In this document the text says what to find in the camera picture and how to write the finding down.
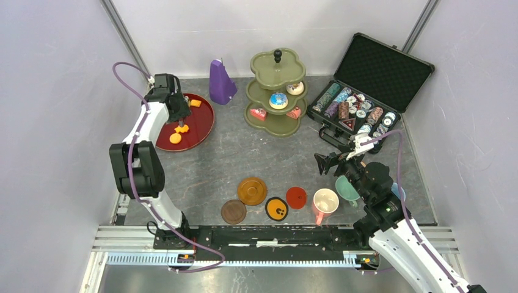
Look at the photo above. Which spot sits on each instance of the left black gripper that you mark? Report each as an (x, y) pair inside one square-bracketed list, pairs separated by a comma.
[(184, 110)]

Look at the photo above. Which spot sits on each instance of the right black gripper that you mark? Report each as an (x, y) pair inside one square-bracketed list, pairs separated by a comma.
[(324, 162)]

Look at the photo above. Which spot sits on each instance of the orange square pastry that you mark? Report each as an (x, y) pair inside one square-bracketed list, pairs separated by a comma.
[(195, 103)]

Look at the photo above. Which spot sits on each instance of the small orange pastry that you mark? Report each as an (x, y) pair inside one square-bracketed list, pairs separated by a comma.
[(181, 129)]

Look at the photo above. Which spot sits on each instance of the orange round cookie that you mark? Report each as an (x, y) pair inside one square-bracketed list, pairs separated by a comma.
[(175, 138)]

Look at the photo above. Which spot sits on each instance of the pink roll cake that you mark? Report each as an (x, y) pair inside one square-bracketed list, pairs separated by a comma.
[(295, 113)]

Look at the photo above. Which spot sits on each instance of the blue frosted donut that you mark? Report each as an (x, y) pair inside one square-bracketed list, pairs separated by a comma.
[(278, 100)]

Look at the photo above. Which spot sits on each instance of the chocolate cream donut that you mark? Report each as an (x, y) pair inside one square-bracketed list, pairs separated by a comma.
[(295, 89)]

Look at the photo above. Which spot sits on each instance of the pink cake slice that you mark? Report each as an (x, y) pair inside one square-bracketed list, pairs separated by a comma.
[(258, 113)]

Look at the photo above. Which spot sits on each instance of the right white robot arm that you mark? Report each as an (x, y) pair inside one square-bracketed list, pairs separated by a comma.
[(389, 229)]

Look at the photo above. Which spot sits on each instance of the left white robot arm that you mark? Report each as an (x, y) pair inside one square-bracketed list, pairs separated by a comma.
[(137, 169)]

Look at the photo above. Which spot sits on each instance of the red round tray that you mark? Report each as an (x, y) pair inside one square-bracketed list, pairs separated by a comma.
[(200, 122)]

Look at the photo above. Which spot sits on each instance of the teal mug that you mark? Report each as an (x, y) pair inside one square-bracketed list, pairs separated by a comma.
[(345, 190)]

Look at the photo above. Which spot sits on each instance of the red triangle all-in button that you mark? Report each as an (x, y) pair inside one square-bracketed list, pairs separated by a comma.
[(348, 124)]

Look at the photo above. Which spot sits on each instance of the pink cream mug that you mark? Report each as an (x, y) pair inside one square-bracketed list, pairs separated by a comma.
[(325, 202)]

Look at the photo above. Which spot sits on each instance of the purple metronome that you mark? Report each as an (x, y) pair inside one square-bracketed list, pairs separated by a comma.
[(221, 87)]

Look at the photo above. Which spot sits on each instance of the red round coaster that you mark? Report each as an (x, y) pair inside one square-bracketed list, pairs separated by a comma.
[(296, 197)]

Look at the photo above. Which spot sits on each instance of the blue mug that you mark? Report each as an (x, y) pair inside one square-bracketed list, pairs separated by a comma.
[(398, 191)]

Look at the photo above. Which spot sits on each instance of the black yellow round coaster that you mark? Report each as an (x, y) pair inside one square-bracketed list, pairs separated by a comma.
[(276, 209)]

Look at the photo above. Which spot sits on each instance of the green three-tier serving stand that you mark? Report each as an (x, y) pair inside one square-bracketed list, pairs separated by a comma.
[(273, 71)]

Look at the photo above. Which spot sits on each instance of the light wooden round coaster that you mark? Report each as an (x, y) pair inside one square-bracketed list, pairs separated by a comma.
[(252, 191)]

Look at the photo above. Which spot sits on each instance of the black poker chip case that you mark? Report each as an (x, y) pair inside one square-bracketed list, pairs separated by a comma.
[(373, 83)]

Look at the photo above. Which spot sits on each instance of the dark wooden round coaster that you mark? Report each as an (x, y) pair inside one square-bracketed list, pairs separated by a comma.
[(233, 212)]

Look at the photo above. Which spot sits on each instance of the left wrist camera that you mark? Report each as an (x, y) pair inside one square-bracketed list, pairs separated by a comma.
[(165, 85)]

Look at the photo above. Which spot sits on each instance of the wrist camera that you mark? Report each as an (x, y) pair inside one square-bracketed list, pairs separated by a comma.
[(361, 143), (165, 85)]

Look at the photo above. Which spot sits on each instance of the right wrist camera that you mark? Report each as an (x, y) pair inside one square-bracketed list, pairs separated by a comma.
[(361, 143)]

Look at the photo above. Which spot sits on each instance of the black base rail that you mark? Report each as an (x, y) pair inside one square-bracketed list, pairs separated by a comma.
[(272, 243)]

